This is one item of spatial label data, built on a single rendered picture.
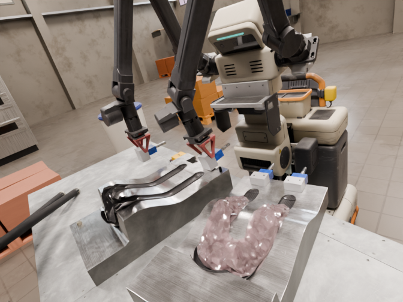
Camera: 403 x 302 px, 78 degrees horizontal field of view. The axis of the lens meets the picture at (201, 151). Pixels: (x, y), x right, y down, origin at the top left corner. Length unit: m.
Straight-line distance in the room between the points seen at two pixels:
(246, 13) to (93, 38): 10.69
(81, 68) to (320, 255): 10.78
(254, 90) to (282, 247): 0.66
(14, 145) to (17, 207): 3.43
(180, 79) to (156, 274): 0.48
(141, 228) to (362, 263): 0.53
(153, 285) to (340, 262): 0.40
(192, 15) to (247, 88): 0.49
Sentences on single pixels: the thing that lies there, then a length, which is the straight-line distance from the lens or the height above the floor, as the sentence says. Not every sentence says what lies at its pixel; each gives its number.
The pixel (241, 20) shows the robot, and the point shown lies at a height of 1.33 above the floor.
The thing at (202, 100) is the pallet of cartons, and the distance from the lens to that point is 4.03.
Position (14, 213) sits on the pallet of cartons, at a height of 0.32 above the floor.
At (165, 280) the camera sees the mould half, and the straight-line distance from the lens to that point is 0.54.
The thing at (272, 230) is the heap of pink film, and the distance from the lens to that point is 0.58.
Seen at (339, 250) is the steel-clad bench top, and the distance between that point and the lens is 0.69.
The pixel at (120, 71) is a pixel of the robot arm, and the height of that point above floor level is 1.27.
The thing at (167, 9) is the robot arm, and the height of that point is 1.42.
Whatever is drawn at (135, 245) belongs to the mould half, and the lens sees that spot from 0.76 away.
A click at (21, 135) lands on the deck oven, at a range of 6.12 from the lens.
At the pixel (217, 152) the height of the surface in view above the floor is 0.94.
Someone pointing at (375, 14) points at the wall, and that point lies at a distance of 10.60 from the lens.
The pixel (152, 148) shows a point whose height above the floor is 0.95.
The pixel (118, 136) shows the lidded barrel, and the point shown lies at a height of 0.44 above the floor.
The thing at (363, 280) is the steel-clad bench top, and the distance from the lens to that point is 0.65.
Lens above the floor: 1.31
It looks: 24 degrees down
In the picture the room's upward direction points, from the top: 15 degrees counter-clockwise
